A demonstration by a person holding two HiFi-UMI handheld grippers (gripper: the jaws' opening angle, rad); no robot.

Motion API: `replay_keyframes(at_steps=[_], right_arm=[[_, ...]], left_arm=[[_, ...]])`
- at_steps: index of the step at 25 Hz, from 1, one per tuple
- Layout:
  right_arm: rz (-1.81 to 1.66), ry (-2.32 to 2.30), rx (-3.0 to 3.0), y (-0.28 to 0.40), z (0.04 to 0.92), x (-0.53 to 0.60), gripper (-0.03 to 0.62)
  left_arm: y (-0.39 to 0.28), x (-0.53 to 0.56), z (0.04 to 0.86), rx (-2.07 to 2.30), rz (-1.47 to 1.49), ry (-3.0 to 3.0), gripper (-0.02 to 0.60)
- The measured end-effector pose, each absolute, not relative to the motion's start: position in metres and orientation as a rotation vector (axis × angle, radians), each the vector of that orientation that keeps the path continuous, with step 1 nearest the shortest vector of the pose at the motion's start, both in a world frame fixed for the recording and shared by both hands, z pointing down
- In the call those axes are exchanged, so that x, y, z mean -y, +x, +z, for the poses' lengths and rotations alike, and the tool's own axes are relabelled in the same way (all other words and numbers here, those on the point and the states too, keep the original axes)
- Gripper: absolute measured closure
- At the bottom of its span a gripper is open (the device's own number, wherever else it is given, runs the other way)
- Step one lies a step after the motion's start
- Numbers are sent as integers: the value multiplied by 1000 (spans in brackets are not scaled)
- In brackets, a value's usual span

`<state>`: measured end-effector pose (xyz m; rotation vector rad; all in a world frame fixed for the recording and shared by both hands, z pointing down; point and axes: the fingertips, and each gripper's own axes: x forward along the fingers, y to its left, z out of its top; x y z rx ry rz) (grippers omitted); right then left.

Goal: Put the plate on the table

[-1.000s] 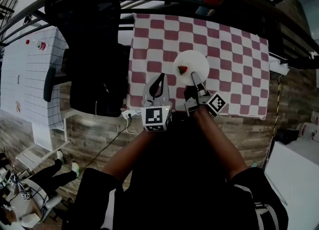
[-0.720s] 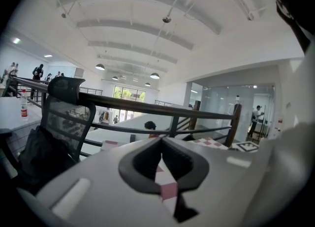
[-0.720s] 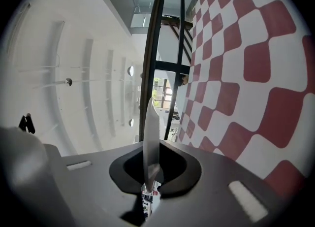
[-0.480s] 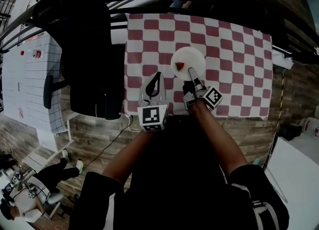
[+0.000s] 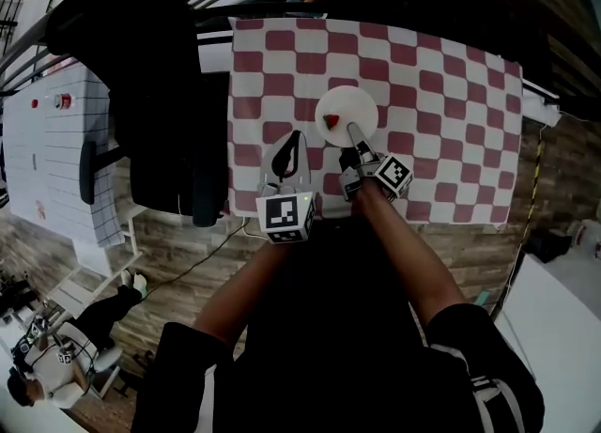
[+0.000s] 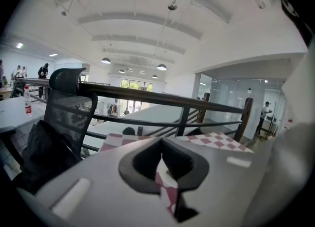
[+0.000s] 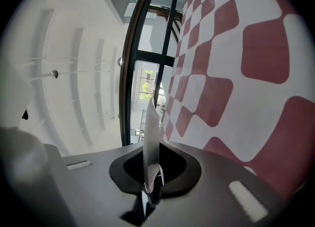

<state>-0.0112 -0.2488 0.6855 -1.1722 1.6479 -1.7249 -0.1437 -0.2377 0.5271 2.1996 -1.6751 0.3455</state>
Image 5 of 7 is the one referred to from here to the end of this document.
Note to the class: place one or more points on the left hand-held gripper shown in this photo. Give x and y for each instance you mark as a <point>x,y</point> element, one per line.
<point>282,212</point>

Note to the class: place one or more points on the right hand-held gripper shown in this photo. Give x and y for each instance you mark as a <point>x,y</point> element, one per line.
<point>392,175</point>

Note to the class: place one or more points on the red strawberry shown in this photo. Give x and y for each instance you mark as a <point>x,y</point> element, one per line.
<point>332,121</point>

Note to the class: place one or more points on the white round plate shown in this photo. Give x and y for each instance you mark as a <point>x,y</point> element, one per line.
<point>352,104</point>

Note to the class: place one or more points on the person's left forearm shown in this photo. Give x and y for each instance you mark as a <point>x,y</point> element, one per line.
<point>239,295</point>

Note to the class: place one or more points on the person's right forearm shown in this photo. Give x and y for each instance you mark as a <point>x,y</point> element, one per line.
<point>408,252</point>

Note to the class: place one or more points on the red white checkered tablecloth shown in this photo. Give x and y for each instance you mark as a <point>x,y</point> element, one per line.
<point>441,130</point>

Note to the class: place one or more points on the black office chair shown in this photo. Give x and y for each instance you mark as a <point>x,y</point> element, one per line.
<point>155,107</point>

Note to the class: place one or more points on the person's black clothing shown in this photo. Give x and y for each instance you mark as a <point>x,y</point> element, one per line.
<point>338,342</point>

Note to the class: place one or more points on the yellow black striped tape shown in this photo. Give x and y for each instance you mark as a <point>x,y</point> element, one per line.
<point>535,173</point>

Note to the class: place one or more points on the white flat board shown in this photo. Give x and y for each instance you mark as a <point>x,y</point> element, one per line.
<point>540,107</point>

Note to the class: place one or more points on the black box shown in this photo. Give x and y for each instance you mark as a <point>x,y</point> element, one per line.
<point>549,245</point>

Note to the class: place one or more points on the red and white can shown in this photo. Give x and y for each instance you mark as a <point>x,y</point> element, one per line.
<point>63,101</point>

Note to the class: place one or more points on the white grid-cloth table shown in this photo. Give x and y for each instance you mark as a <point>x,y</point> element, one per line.
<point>51,173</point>

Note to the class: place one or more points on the white metal rack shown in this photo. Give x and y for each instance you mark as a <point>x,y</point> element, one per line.
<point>75,290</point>

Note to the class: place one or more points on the white bucket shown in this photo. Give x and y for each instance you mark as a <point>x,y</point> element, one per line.
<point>587,236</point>

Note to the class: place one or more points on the white swivel chair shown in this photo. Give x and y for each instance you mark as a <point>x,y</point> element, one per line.
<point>110,356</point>

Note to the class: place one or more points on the plain white table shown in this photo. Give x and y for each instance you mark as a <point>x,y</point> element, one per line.
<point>554,318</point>

